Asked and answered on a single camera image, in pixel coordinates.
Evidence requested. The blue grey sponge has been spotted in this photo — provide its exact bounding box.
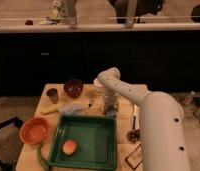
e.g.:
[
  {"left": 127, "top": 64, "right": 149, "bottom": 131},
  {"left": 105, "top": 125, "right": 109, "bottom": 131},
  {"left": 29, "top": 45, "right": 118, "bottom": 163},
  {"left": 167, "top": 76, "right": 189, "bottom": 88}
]
[{"left": 105, "top": 106, "right": 117, "bottom": 117}]

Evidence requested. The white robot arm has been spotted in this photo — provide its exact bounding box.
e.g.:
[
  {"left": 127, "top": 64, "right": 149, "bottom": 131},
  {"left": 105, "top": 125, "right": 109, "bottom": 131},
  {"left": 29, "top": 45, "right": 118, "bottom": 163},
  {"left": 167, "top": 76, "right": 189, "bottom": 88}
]
[{"left": 97, "top": 67, "right": 191, "bottom": 171}]

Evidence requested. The dark red bowl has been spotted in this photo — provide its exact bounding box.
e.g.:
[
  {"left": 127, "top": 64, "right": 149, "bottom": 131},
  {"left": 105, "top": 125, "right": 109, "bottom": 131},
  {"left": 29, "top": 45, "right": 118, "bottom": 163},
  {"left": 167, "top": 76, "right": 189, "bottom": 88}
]
[{"left": 64, "top": 79, "right": 83, "bottom": 98}]

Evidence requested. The orange bowl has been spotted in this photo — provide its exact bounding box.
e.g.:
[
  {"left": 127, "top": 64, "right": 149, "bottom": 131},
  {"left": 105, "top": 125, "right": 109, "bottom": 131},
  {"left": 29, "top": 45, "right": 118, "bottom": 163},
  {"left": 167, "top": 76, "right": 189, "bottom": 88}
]
[{"left": 20, "top": 117, "right": 49, "bottom": 145}]

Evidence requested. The white cup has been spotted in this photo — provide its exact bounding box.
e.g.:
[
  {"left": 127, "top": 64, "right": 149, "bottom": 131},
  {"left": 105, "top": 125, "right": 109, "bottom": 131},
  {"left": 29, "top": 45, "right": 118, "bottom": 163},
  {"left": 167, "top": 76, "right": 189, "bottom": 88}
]
[{"left": 93, "top": 78, "right": 103, "bottom": 93}]

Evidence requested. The small brush tool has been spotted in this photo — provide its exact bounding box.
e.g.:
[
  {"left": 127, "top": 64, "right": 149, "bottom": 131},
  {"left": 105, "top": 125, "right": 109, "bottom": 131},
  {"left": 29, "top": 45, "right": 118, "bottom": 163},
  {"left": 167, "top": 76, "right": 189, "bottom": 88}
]
[{"left": 86, "top": 100, "right": 94, "bottom": 113}]

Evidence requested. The light blue cloth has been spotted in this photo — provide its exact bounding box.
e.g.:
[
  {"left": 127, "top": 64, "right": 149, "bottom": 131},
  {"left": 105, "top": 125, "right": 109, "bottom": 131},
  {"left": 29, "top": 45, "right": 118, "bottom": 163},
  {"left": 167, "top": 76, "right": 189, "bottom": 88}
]
[{"left": 57, "top": 104, "right": 84, "bottom": 115}]

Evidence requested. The green plastic tray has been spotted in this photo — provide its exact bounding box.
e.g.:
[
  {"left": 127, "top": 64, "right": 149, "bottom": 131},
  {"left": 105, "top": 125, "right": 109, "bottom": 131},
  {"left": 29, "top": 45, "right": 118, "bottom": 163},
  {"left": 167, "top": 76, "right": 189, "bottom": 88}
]
[{"left": 48, "top": 116, "right": 117, "bottom": 171}]

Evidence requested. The bunch of brown grapes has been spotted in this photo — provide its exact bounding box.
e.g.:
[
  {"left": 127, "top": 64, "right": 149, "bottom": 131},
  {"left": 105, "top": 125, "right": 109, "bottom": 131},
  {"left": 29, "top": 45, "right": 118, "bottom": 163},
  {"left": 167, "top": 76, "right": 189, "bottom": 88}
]
[{"left": 126, "top": 129, "right": 140, "bottom": 143}]

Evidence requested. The metal cup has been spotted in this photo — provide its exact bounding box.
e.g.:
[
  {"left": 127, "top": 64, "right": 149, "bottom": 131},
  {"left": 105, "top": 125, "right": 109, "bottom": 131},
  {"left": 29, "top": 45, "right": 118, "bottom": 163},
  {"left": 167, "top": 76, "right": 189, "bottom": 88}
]
[{"left": 46, "top": 88, "right": 59, "bottom": 104}]

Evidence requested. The yellow banana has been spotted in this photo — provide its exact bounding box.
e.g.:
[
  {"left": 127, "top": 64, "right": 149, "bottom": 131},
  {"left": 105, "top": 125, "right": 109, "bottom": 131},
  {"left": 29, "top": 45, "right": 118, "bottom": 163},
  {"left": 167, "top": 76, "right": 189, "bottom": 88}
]
[{"left": 40, "top": 107, "right": 58, "bottom": 115}]

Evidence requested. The peach fruit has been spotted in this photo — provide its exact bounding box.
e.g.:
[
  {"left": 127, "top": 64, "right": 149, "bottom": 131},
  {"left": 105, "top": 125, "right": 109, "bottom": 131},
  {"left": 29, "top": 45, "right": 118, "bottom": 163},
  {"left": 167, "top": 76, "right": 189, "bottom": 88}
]
[{"left": 62, "top": 140, "right": 77, "bottom": 155}]

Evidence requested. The brown chocolate box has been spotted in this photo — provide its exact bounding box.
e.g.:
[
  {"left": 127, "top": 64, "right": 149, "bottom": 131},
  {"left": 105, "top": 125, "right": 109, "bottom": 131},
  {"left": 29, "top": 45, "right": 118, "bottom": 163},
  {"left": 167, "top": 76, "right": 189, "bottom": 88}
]
[{"left": 125, "top": 145, "right": 142, "bottom": 171}]

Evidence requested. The green bean pod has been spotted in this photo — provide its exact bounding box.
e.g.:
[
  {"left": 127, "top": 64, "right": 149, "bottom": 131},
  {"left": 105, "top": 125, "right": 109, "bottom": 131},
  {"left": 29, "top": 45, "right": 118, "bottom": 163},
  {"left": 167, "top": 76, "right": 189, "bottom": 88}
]
[{"left": 37, "top": 144, "right": 51, "bottom": 171}]

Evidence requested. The metal spoon black handle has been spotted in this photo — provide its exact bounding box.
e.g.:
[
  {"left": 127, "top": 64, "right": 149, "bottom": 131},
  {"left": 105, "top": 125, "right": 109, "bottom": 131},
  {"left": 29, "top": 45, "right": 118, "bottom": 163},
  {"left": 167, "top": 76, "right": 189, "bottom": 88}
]
[{"left": 132, "top": 105, "right": 139, "bottom": 130}]

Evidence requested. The black chair frame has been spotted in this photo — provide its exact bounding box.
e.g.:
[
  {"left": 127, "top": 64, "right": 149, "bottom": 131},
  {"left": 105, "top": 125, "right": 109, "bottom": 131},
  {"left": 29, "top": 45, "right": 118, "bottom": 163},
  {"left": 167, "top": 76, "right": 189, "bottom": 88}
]
[{"left": 0, "top": 117, "right": 23, "bottom": 171}]

